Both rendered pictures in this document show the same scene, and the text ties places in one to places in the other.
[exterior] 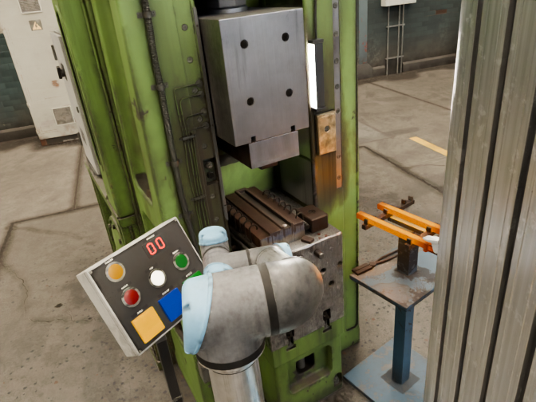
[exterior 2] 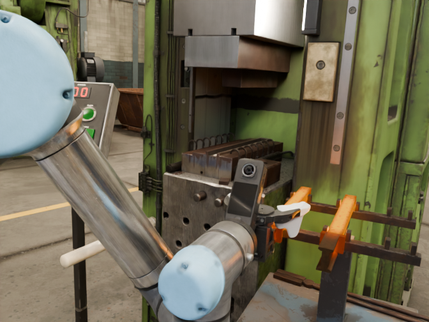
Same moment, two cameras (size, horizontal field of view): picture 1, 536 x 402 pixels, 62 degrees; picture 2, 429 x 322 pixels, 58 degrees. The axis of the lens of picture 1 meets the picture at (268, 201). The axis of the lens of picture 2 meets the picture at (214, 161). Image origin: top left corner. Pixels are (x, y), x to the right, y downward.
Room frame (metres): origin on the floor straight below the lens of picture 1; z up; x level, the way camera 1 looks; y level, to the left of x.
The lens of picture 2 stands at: (0.85, -1.14, 1.25)
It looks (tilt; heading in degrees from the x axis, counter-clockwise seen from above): 13 degrees down; 59
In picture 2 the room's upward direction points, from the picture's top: 3 degrees clockwise
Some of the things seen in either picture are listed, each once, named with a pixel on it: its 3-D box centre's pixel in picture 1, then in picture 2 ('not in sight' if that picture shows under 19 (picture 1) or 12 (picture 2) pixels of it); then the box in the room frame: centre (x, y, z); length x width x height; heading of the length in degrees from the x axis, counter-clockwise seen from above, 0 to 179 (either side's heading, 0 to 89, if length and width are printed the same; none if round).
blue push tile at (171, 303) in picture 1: (173, 304); not in sight; (1.08, 0.32, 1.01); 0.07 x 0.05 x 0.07; 142
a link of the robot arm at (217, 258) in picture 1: (226, 269); not in sight; (0.91, 0.12, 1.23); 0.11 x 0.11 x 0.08; 9
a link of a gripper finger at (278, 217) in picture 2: not in sight; (277, 214); (1.27, -0.66, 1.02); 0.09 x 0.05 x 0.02; 178
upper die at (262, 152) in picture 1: (248, 135); (242, 55); (1.67, 0.05, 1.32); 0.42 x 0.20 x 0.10; 27
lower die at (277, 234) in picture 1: (257, 215); (236, 154); (1.67, 0.05, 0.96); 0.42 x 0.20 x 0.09; 27
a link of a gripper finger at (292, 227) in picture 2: not in sight; (294, 221); (1.32, -0.65, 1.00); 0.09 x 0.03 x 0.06; 178
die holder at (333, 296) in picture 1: (273, 261); (246, 223); (1.70, 0.01, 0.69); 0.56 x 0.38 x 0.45; 27
